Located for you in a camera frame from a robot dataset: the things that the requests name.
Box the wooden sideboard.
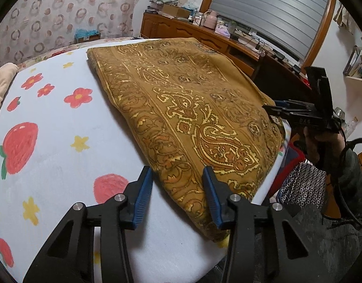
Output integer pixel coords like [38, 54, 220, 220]
[140, 12, 314, 95]

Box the person's dark grey clothing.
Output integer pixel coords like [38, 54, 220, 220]
[255, 203, 362, 283]

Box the navy blue blanket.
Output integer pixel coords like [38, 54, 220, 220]
[285, 146, 307, 168]

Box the stack of papers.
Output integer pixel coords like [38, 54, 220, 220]
[148, 0, 178, 8]

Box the cardboard box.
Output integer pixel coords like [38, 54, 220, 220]
[162, 4, 192, 18]

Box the white fruit print blanket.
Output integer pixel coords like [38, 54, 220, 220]
[0, 47, 288, 283]

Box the person's right hand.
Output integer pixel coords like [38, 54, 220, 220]
[303, 127, 346, 171]

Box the pink thermos jug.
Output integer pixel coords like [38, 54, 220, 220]
[203, 10, 218, 29]

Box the hanging beige cloth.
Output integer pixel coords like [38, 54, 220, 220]
[334, 3, 358, 33]

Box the beige pillow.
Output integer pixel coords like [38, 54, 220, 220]
[0, 63, 19, 127]

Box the brown paisley print garment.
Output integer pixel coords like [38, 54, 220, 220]
[87, 37, 286, 242]

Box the box with blue contents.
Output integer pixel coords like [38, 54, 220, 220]
[74, 29, 100, 42]

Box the dotted black white cloth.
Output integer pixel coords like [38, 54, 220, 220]
[280, 162, 327, 210]

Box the grey window blind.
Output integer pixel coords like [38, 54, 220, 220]
[209, 0, 332, 59]

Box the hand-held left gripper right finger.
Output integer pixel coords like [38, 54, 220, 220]
[202, 166, 332, 283]

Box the wall shelf with books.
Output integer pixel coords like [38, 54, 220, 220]
[342, 46, 362, 80]

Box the circle pattern curtain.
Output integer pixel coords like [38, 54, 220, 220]
[0, 0, 149, 68]

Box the black cable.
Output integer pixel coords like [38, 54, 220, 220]
[321, 138, 362, 223]

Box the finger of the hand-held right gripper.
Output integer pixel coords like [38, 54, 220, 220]
[262, 104, 313, 122]
[274, 100, 313, 111]

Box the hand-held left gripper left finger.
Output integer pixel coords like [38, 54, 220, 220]
[23, 166, 153, 283]

